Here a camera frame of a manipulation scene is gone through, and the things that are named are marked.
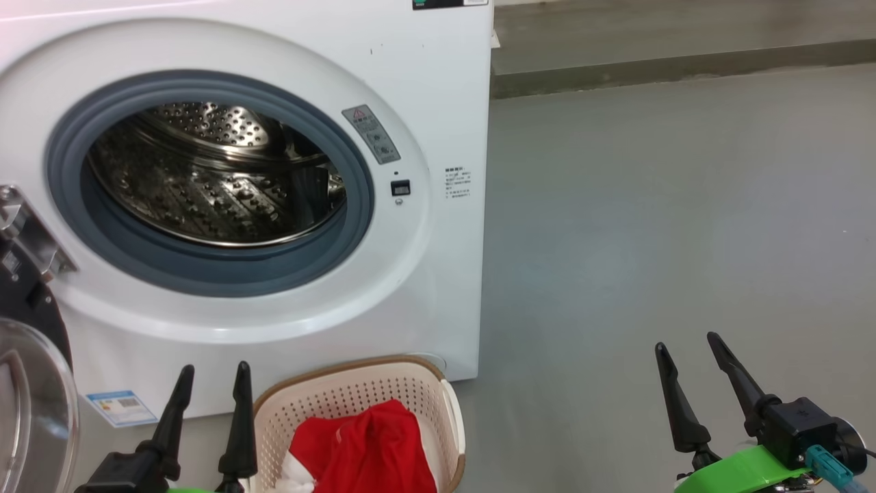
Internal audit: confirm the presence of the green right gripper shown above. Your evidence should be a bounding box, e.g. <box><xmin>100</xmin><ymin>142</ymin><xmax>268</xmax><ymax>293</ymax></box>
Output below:
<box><xmin>655</xmin><ymin>332</ymin><xmax>812</xmax><ymax>493</ymax></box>

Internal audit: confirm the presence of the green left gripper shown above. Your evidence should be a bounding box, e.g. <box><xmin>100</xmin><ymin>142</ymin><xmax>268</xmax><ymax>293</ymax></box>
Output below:
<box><xmin>152</xmin><ymin>362</ymin><xmax>258</xmax><ymax>493</ymax></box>

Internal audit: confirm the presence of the red and white garment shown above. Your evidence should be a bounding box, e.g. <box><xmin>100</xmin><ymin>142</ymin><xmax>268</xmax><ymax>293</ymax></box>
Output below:
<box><xmin>277</xmin><ymin>399</ymin><xmax>439</xmax><ymax>493</ymax></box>

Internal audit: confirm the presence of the round black glass washer door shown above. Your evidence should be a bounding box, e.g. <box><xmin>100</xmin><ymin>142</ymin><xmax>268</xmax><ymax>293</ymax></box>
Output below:
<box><xmin>0</xmin><ymin>250</ymin><xmax>80</xmax><ymax>493</ymax></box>

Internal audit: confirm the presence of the cream perforated laundry basket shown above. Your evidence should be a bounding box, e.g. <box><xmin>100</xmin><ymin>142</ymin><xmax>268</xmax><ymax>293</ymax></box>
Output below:
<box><xmin>250</xmin><ymin>355</ymin><xmax>467</xmax><ymax>493</ymax></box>

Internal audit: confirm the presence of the metal door hinge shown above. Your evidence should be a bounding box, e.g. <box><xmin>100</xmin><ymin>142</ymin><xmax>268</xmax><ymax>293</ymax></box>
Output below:
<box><xmin>0</xmin><ymin>185</ymin><xmax>78</xmax><ymax>281</ymax></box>

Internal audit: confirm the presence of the white front-load washing machine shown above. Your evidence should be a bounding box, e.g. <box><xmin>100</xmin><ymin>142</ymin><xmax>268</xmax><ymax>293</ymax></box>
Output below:
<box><xmin>0</xmin><ymin>0</ymin><xmax>495</xmax><ymax>420</ymax></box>

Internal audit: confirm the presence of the blue energy label sticker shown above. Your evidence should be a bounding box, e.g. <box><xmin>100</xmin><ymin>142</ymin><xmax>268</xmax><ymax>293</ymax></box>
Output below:
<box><xmin>86</xmin><ymin>390</ymin><xmax>159</xmax><ymax>428</ymax></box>

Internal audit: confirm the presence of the round filter cover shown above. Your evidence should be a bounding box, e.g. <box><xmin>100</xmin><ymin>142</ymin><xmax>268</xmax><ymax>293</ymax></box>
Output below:
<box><xmin>411</xmin><ymin>352</ymin><xmax>449</xmax><ymax>375</ymax></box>

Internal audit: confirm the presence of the small printed text sticker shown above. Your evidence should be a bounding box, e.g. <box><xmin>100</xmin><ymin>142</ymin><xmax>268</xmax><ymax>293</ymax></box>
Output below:
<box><xmin>443</xmin><ymin>166</ymin><xmax>474</xmax><ymax>201</ymax></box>

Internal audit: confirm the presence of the grey warning sticker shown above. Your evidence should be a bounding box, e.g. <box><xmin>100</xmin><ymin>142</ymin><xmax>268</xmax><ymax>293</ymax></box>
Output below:
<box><xmin>342</xmin><ymin>104</ymin><xmax>402</xmax><ymax>166</ymax></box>

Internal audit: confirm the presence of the teal plug camera cable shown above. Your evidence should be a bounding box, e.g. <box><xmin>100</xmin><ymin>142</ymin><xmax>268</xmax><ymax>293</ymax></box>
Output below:
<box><xmin>806</xmin><ymin>444</ymin><xmax>876</xmax><ymax>493</ymax></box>

